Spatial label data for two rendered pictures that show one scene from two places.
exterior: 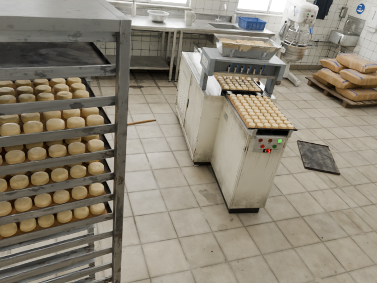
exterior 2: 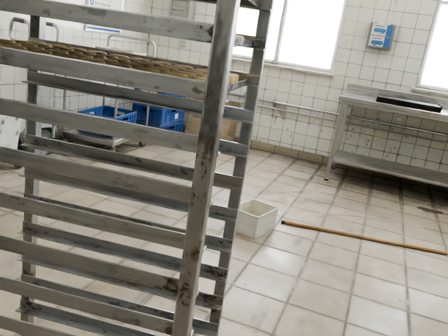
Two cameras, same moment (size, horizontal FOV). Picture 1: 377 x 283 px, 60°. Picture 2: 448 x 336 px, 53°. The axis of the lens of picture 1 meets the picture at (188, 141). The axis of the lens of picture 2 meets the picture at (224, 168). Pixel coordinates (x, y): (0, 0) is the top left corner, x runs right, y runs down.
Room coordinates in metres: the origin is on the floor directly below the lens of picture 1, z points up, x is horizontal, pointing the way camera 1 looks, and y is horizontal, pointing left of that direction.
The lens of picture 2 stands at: (0.30, -0.30, 1.22)
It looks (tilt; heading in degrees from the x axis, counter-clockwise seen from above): 15 degrees down; 42
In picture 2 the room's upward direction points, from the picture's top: 9 degrees clockwise
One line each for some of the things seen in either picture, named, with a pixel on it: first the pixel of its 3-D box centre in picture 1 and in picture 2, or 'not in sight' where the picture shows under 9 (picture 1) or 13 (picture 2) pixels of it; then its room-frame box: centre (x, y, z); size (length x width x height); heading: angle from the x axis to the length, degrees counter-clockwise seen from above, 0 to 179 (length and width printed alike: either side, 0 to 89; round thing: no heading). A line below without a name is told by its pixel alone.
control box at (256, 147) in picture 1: (267, 144); not in sight; (2.17, -0.61, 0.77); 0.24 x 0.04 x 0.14; 105
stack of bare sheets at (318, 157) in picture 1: (317, 156); not in sight; (3.39, -1.57, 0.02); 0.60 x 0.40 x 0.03; 177
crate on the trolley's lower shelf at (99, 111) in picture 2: not in sight; (108, 121); (2.83, 3.60, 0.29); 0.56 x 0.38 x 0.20; 32
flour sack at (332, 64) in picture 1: (341, 65); not in sight; (6.03, -2.55, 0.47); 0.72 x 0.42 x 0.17; 114
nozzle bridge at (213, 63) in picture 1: (239, 73); not in sight; (3.01, -0.38, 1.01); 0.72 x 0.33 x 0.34; 105
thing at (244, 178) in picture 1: (243, 151); not in sight; (2.52, -0.51, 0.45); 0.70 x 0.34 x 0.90; 15
